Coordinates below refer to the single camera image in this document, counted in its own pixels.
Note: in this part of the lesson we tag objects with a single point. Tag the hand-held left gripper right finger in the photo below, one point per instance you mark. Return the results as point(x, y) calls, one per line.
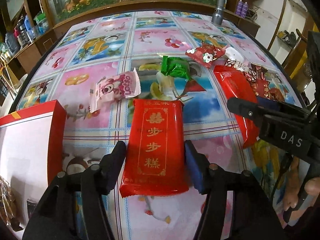
point(195, 166)

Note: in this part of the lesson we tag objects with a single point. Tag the person's right hand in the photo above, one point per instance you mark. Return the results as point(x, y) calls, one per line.
point(293, 187)

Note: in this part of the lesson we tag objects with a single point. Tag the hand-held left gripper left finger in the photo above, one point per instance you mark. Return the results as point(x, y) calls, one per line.
point(117, 161)

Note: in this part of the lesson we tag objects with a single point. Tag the red brown snack packet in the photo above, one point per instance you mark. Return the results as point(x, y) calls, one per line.
point(268, 90)

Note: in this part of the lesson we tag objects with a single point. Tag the pink bear snack packet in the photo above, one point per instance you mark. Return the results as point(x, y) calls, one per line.
point(115, 87)

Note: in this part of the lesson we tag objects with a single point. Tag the silver flashlight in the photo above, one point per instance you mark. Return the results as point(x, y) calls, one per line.
point(218, 7)

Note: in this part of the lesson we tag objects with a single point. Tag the blue white bottle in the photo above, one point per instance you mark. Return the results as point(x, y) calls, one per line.
point(28, 28)

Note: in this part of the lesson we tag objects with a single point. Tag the dark red snack packet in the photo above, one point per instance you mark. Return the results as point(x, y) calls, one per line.
point(258, 72)

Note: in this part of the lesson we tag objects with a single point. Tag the green snack packet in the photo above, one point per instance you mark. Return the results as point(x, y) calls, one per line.
point(177, 67)

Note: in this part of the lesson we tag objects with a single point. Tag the red cardboard box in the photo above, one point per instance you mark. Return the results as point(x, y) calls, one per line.
point(25, 150)

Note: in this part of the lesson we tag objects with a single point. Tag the brown gold snack packet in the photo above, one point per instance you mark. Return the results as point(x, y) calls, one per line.
point(7, 205)

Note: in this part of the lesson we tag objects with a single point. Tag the large red snack pack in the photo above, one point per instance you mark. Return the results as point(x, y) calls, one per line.
point(232, 85)
point(155, 142)

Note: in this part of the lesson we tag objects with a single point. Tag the green plastic pack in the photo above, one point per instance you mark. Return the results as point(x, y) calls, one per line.
point(41, 22)

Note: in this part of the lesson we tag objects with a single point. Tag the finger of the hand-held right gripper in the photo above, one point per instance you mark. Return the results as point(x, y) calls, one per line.
point(268, 103)
point(242, 107)

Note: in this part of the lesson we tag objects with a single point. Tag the red flower-print snack packet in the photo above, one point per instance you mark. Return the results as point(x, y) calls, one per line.
point(205, 55)

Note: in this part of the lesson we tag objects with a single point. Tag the printed fruit tablecloth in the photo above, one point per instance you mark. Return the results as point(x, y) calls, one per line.
point(100, 130)

